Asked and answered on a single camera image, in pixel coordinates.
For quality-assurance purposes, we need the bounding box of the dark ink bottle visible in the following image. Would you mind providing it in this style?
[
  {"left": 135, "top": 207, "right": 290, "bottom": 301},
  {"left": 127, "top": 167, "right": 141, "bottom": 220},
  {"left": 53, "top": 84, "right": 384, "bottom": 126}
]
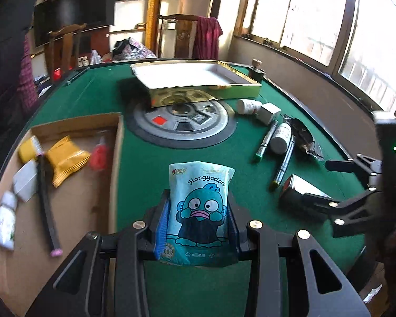
[{"left": 248, "top": 59, "right": 265, "bottom": 83}]

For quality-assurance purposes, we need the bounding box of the black television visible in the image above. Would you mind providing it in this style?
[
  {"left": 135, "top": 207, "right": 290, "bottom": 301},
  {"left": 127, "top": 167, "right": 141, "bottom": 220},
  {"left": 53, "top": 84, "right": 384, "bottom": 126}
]
[{"left": 33, "top": 0, "right": 115, "bottom": 46}]

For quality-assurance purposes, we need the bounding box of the maroon cloth on chair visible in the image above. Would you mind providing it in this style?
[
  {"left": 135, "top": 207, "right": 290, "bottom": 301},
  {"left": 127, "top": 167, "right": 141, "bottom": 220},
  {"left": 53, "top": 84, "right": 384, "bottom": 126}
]
[{"left": 192, "top": 16, "right": 223, "bottom": 60}]

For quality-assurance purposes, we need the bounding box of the yellow white roll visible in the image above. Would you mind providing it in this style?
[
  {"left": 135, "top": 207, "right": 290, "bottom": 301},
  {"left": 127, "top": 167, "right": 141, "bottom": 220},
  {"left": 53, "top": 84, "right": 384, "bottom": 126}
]
[{"left": 18, "top": 135, "right": 44, "bottom": 164}]

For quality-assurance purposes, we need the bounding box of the patterned bag pile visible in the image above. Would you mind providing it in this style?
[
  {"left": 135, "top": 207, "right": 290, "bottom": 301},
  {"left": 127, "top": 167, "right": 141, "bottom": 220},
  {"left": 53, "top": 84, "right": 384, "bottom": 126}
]
[{"left": 112, "top": 37, "right": 157, "bottom": 61}]

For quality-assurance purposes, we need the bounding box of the black foil snack bag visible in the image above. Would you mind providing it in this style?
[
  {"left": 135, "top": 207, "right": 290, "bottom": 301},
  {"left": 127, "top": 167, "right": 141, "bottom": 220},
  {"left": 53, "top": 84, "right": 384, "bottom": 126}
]
[{"left": 282, "top": 114, "right": 325, "bottom": 161}]

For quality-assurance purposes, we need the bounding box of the pink tipped black stick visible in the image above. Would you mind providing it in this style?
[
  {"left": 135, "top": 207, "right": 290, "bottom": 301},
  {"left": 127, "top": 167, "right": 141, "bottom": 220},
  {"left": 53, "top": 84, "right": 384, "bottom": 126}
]
[{"left": 36, "top": 153, "right": 63, "bottom": 258}]

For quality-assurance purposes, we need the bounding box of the white bottle in tray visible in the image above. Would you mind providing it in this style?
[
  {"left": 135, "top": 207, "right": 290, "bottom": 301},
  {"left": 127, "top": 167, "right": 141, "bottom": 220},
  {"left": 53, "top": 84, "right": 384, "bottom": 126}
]
[{"left": 0, "top": 191, "right": 18, "bottom": 251}]

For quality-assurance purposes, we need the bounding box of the white pill bottle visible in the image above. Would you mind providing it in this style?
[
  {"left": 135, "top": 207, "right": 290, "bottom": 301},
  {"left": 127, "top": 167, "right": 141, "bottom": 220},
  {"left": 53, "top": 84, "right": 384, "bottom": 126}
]
[{"left": 269, "top": 122, "right": 292, "bottom": 155}]

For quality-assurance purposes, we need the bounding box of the wooden chair with cloth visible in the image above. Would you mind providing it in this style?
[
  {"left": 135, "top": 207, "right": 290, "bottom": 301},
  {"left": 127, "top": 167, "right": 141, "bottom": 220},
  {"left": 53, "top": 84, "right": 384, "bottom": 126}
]
[{"left": 157, "top": 14, "right": 199, "bottom": 59}]

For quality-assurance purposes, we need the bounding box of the green capped black marker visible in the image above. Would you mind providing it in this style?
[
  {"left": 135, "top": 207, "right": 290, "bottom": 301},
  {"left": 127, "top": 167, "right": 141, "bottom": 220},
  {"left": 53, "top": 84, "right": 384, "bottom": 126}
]
[{"left": 253, "top": 119, "right": 278, "bottom": 162}]

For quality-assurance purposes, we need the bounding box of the white box in tray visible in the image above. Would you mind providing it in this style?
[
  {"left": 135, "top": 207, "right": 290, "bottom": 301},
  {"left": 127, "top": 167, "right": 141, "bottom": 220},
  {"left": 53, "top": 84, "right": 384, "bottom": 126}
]
[{"left": 13, "top": 160, "right": 38, "bottom": 203}]

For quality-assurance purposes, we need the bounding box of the yellow snack pouch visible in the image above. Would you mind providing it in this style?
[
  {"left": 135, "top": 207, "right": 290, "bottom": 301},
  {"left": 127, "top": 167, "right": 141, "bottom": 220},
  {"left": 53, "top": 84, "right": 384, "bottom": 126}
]
[{"left": 46, "top": 136, "right": 91, "bottom": 188}]

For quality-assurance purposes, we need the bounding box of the round mahjong table console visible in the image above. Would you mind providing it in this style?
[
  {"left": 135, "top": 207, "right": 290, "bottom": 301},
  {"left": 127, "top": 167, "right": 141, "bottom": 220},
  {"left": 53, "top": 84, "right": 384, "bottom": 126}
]
[{"left": 124, "top": 99, "right": 237, "bottom": 150}]

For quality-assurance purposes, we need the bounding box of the small white box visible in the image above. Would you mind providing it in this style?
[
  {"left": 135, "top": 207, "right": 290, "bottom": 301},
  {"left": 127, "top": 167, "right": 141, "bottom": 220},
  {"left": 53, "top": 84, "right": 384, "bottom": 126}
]
[{"left": 256, "top": 102, "right": 281, "bottom": 125}]

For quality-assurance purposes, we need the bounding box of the window frame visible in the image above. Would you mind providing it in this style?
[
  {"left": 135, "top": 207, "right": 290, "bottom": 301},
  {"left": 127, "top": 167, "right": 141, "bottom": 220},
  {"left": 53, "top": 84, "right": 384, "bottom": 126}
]
[{"left": 239, "top": 0, "right": 396, "bottom": 115}]

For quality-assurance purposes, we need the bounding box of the red white long box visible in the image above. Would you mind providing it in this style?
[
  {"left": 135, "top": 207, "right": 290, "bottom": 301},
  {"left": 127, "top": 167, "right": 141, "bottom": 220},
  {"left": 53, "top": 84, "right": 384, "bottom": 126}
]
[{"left": 279, "top": 174, "right": 333, "bottom": 221}]

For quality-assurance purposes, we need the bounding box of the red small bottle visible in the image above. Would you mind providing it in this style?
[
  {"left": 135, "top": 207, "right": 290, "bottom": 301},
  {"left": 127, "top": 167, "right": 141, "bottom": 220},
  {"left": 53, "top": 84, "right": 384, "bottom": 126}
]
[{"left": 89, "top": 136, "right": 110, "bottom": 171}]

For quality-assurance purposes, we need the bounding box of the wooden chair left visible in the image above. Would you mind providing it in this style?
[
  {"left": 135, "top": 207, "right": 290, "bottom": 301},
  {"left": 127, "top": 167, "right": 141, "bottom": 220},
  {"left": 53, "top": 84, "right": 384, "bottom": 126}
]
[{"left": 48, "top": 23, "right": 87, "bottom": 81}]

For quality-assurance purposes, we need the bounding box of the gold white gift box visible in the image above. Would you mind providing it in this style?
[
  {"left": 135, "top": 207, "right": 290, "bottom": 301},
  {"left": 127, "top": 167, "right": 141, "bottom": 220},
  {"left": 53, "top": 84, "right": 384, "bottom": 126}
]
[{"left": 131, "top": 59, "right": 262, "bottom": 107}]

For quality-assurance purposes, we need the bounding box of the person maroon sleeve forearm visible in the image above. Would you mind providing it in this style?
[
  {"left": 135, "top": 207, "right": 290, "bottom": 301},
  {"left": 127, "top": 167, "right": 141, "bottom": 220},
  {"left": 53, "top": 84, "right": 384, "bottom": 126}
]
[{"left": 17, "top": 36, "right": 38, "bottom": 115}]

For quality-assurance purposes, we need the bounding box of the cardboard box tray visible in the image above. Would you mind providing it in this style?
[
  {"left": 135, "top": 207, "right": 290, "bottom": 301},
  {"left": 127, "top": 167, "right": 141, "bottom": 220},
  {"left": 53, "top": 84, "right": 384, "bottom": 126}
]
[{"left": 0, "top": 113, "right": 124, "bottom": 316}]

